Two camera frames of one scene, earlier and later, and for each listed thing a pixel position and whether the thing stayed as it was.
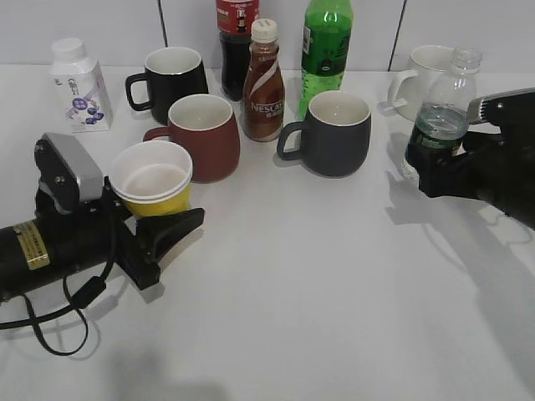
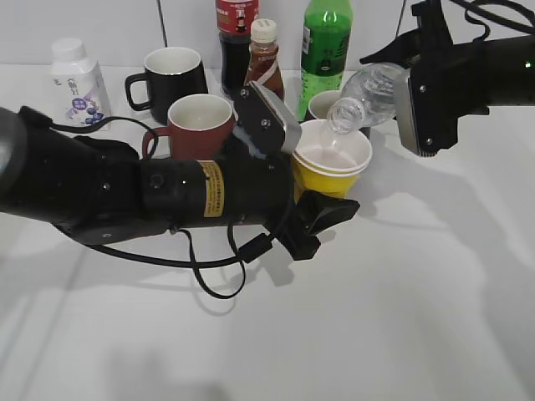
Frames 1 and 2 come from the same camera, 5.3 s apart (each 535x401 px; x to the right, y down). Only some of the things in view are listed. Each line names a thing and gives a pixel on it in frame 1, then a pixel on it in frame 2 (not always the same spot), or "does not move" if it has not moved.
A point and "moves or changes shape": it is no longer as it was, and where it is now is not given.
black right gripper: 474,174 → 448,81
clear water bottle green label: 442,119 moves or changes shape
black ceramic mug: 175,73 does not move
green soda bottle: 327,32 does not move
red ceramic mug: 206,126 does not move
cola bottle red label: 233,22 does not move
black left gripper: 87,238 → 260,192
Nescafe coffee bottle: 263,109 does not move
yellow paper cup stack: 152,177 moves or changes shape
